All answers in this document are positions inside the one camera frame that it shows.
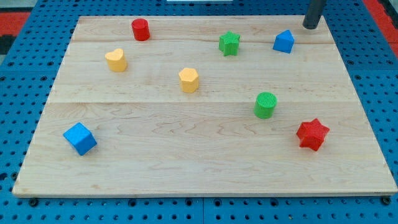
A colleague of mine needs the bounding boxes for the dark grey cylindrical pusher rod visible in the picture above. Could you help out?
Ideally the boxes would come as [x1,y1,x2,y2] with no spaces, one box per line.
[302,0,327,30]

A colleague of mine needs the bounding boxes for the red cylinder block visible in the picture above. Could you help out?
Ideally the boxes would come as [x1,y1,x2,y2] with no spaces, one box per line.
[131,18,150,41]

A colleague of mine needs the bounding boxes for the light wooden board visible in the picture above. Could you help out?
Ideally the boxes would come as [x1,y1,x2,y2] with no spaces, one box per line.
[12,16,397,198]

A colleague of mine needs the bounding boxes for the yellow hexagon block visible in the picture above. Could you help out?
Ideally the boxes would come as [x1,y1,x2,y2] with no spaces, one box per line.
[178,68,199,93]

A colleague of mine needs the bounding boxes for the yellow heart block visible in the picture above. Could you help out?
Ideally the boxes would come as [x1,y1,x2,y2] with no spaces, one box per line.
[105,49,127,72]

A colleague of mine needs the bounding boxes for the green cylinder block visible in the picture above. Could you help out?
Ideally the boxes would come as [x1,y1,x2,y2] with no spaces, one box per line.
[253,92,277,119]

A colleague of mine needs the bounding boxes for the green star block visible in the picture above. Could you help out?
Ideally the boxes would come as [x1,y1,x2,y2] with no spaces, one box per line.
[218,30,241,56]

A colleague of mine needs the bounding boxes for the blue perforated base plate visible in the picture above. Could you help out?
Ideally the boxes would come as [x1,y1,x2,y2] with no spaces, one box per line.
[1,1,397,223]

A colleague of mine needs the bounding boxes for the red star block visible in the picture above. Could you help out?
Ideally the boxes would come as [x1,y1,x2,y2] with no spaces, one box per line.
[296,118,330,151]

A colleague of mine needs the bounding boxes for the blue cube block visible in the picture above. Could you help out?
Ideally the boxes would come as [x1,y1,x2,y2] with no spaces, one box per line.
[63,123,97,156]

